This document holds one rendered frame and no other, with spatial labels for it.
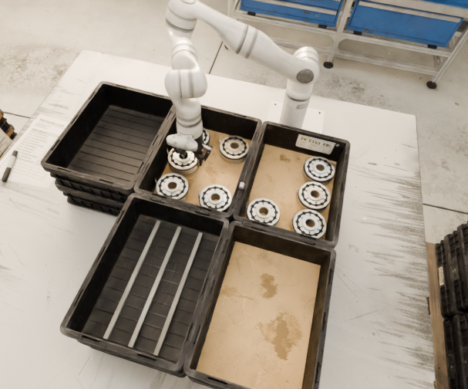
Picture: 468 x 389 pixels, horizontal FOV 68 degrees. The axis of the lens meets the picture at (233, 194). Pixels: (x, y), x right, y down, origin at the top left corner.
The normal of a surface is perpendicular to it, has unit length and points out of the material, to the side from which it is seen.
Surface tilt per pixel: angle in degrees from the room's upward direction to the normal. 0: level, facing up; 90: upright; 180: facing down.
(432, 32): 90
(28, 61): 0
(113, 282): 0
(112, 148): 0
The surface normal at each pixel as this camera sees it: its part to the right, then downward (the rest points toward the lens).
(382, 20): -0.22, 0.82
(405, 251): 0.05, -0.53
